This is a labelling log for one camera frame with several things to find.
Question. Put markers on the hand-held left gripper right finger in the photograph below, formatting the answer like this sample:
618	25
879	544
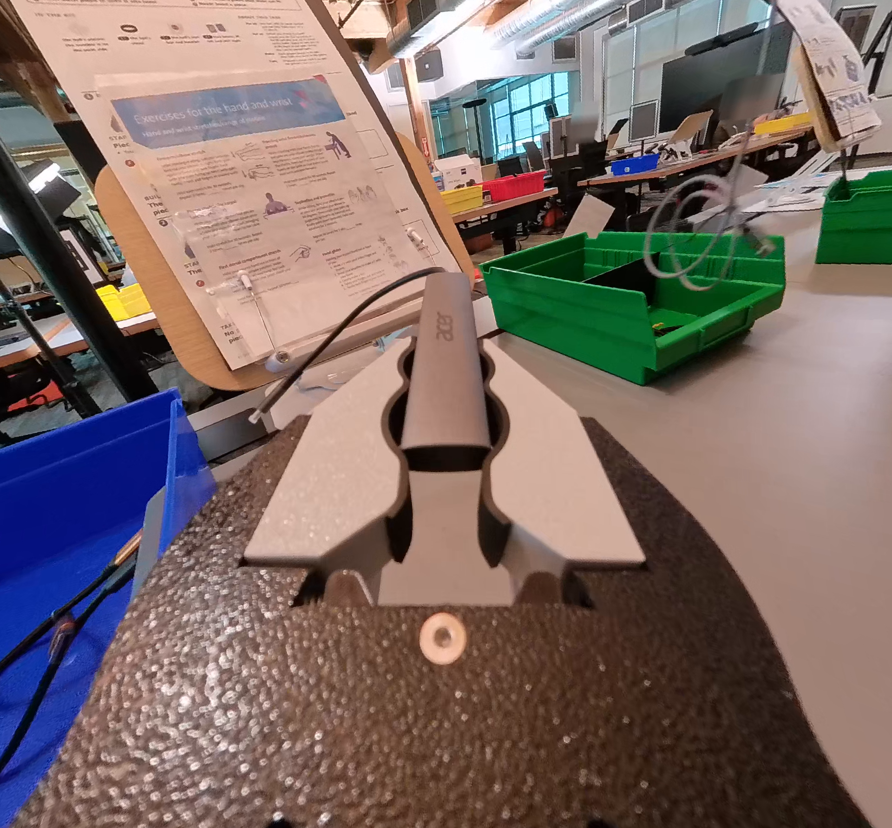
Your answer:
557	487

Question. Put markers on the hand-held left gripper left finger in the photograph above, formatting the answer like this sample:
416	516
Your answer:
327	487

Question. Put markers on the grey metal USB hub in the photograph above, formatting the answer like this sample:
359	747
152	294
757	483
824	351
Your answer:
446	382

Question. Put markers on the green plastic bin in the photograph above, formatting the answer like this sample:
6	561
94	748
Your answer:
592	333
857	229

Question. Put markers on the blue plastic bin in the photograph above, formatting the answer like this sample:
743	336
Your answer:
70	480
635	165

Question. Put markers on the white stand base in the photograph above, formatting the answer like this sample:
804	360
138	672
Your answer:
348	372

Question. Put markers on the yellow plastic bin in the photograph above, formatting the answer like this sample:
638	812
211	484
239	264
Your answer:
461	200
124	302

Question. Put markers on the red plastic bin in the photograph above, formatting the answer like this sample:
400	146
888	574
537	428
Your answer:
512	186

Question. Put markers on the blue banner laminated sheet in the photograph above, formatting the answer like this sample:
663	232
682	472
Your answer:
279	180

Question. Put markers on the white cardboard box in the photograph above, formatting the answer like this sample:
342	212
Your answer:
456	172

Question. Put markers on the black metal pole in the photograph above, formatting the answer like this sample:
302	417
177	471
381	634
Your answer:
63	284

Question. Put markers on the studio light panel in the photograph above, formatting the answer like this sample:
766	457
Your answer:
49	187

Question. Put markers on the white printed instruction sheet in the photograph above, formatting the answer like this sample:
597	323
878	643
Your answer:
174	20

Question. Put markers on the document stand with papers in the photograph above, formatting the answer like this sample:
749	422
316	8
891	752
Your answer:
829	76

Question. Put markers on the black wall screen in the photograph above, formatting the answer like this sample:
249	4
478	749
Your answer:
697	96

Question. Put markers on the black wall speaker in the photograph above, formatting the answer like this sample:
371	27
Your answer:
428	65

